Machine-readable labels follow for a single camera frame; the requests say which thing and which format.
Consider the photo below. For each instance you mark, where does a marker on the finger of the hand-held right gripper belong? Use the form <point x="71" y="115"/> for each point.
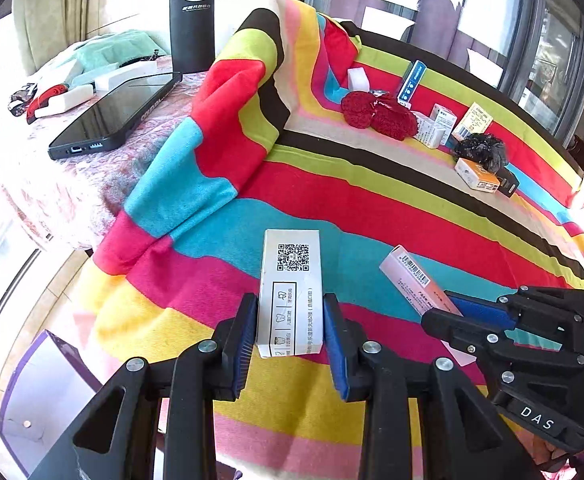
<point x="446" y="327"/>
<point x="481" y="310"/>

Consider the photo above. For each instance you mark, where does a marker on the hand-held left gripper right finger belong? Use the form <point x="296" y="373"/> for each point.
<point x="339" y="355"/>

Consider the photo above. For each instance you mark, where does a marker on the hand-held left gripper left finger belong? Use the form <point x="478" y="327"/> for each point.
<point x="241" y="350"/>

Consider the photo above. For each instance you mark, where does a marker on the pink and white box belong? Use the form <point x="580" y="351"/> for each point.
<point x="411" y="280"/>

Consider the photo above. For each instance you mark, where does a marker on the tall white printed box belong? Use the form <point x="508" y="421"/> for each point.
<point x="292" y="280"/>

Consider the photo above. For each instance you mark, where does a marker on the white barcode medicine box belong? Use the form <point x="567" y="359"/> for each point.
<point x="429" y="132"/>

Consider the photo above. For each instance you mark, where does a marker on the white foam block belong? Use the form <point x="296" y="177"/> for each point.
<point x="364" y="80"/>

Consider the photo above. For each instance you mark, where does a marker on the small black box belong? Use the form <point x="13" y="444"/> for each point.
<point x="507" y="182"/>

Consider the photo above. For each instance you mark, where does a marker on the orange and white box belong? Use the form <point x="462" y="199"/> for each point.
<point x="476" y="175"/>

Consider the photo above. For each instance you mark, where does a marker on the striped colourful blanket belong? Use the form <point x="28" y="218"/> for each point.
<point x="371" y="200"/>

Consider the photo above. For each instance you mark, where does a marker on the black scrunchie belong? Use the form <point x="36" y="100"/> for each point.
<point x="481" y="150"/>

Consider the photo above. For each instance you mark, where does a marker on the yellow label box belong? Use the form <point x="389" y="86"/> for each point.
<point x="474" y="120"/>

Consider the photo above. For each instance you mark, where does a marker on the white box with green label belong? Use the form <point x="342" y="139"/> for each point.
<point x="444" y="117"/>

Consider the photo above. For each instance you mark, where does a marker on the purple storage box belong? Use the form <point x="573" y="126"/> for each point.
<point x="47" y="395"/>

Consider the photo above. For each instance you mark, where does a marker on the blue long box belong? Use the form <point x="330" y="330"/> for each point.
<point x="411" y="82"/>

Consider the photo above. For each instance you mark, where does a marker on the pink lace tablecloth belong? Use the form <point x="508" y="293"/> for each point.
<point x="47" y="190"/>

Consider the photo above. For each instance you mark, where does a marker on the flat white box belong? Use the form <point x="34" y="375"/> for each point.
<point x="122" y="77"/>

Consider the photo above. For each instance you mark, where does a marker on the white plastic case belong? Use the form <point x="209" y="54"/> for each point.
<point x="69" y="100"/>

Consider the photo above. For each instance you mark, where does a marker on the teal cloth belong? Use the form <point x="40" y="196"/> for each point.
<point x="107" y="50"/>

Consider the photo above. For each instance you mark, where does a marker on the black bottle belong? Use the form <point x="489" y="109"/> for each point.
<point x="192" y="15"/>

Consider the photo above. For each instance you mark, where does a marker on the beige curtain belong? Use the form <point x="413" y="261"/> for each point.
<point x="72" y="0"/>

